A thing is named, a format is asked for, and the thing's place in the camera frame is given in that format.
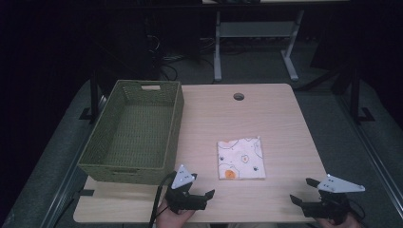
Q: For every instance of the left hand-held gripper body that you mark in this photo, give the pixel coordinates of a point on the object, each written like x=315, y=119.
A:
x=182, y=180

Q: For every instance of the black stand post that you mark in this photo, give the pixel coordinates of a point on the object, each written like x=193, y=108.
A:
x=355, y=95
x=93, y=95

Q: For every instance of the green woven basket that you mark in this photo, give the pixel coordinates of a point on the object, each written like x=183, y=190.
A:
x=139, y=139

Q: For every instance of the person's right hand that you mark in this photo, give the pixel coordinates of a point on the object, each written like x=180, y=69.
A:
x=343, y=224

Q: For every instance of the person's left hand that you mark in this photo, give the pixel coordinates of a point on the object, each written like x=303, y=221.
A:
x=169, y=219

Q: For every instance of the black tape strip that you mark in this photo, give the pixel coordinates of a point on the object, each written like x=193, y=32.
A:
x=86, y=192

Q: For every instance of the grey metal desk frame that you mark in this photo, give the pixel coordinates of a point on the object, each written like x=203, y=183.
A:
x=256, y=29

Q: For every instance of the folded white patterned cloth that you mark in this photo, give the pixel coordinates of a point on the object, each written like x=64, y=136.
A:
x=240, y=158

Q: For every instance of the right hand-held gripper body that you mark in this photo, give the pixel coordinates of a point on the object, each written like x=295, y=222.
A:
x=332, y=207

